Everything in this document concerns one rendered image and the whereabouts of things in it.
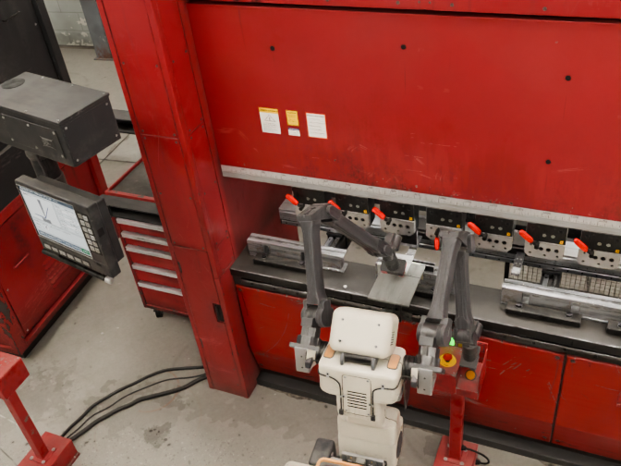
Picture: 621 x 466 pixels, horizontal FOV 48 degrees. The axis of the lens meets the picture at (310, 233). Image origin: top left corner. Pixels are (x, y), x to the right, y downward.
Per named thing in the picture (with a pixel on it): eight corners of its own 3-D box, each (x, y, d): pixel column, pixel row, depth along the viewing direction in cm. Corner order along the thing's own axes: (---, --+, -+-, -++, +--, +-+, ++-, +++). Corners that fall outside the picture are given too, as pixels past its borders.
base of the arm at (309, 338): (287, 346, 249) (320, 351, 245) (292, 324, 251) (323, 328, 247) (295, 349, 257) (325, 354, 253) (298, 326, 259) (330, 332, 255)
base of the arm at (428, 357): (407, 366, 236) (442, 373, 232) (410, 342, 238) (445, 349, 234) (410, 368, 244) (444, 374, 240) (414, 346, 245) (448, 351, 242)
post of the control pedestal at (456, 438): (448, 458, 330) (450, 383, 297) (451, 448, 334) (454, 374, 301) (459, 461, 328) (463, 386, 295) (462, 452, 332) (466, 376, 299)
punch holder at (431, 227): (425, 239, 294) (425, 207, 284) (431, 226, 300) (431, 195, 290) (461, 244, 288) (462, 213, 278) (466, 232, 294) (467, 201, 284)
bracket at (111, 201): (75, 234, 329) (70, 222, 325) (105, 204, 346) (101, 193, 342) (145, 248, 315) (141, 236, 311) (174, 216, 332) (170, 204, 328)
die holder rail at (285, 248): (249, 254, 346) (246, 239, 340) (254, 247, 350) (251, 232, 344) (343, 273, 328) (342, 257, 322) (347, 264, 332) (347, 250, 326)
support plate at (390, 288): (367, 299, 295) (367, 297, 295) (386, 260, 314) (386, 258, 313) (408, 307, 289) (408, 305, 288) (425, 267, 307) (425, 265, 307)
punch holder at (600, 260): (576, 263, 272) (581, 230, 262) (578, 251, 278) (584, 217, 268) (617, 271, 267) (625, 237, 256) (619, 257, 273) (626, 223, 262)
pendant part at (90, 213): (42, 248, 306) (12, 180, 284) (63, 233, 313) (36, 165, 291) (112, 279, 284) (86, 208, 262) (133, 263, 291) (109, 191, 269)
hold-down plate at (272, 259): (253, 263, 340) (252, 259, 338) (258, 256, 344) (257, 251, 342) (310, 275, 329) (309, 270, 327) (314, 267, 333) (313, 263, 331)
